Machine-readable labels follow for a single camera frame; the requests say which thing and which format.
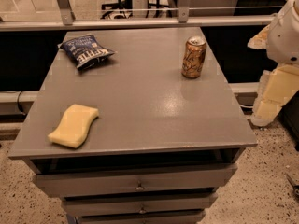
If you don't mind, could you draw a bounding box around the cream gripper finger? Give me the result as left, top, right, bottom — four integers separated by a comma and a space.
248, 25, 270, 49
250, 63, 299, 127

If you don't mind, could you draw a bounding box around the blue chip bag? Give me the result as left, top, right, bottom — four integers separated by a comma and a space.
59, 34, 114, 70

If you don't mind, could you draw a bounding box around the yellow sponge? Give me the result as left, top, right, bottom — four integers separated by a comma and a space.
48, 105, 99, 148

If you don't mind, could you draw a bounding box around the gold soda can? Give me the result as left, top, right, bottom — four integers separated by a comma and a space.
181, 35, 206, 78

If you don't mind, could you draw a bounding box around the black office chair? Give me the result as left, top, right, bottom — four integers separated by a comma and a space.
101, 0, 132, 19

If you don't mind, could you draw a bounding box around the metal railing frame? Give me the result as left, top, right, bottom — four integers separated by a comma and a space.
0, 0, 288, 32

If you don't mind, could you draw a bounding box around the black cable at left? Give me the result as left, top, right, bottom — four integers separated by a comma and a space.
16, 91, 27, 116

